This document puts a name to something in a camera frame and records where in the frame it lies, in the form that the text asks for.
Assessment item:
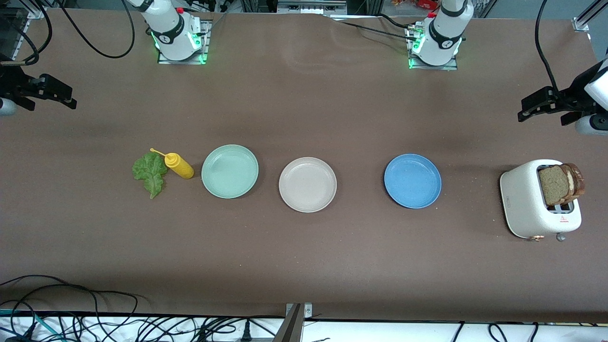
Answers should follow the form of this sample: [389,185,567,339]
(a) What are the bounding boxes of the brown bread slice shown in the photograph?
[538,165,570,207]
[562,163,585,200]

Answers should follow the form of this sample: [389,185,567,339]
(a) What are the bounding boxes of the green lettuce leaf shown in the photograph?
[132,152,169,200]

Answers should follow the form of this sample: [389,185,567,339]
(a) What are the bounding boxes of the beige plate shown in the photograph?
[279,157,337,213]

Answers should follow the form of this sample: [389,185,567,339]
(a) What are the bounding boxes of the blue plate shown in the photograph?
[384,153,442,209]

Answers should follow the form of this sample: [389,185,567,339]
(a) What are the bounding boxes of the mint green plate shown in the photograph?
[201,144,259,199]

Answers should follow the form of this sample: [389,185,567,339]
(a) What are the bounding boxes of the white toaster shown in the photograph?
[500,159,582,243]

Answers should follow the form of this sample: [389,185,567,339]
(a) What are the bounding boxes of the yellow mustard squeeze bottle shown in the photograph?
[150,148,195,180]

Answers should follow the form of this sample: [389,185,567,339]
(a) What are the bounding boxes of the red snack packets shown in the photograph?
[392,0,440,11]

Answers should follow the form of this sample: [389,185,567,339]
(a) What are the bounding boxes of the silver metal device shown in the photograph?
[277,0,348,16]

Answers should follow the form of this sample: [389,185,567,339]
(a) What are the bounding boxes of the white ledge board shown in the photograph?
[0,311,608,342]

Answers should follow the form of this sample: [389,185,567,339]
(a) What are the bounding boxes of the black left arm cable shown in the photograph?
[535,0,560,92]

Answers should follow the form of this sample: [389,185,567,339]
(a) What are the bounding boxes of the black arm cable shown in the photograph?
[0,0,135,67]
[535,0,560,92]

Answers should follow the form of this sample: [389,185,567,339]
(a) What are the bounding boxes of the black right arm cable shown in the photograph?
[0,0,135,67]

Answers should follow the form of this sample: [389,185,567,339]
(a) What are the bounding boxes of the aluminium frame profile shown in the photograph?
[18,0,48,19]
[572,0,608,33]

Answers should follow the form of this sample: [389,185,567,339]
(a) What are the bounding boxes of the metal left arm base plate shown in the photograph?
[408,26,459,71]

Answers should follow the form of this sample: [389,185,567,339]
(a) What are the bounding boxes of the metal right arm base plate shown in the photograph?
[157,19,210,65]

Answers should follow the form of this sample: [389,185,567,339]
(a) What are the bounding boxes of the black base cable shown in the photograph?
[332,18,418,42]
[378,13,411,30]

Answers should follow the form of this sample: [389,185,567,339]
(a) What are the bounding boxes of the black looping floor cable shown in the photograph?
[0,274,139,328]

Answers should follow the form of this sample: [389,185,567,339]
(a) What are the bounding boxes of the teal cable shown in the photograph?
[0,309,65,341]

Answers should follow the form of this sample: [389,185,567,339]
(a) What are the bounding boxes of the aluminium bracket profile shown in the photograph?
[273,303,314,342]

